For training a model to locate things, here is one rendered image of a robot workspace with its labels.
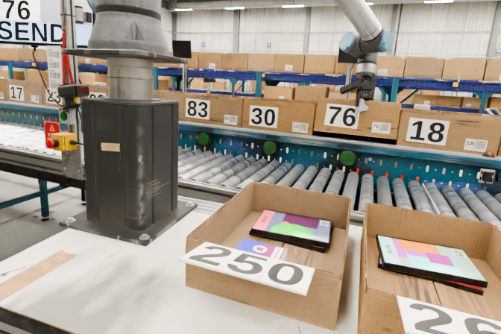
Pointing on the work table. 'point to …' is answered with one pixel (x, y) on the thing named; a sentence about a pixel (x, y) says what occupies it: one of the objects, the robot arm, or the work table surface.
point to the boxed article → (262, 249)
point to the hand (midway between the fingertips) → (355, 115)
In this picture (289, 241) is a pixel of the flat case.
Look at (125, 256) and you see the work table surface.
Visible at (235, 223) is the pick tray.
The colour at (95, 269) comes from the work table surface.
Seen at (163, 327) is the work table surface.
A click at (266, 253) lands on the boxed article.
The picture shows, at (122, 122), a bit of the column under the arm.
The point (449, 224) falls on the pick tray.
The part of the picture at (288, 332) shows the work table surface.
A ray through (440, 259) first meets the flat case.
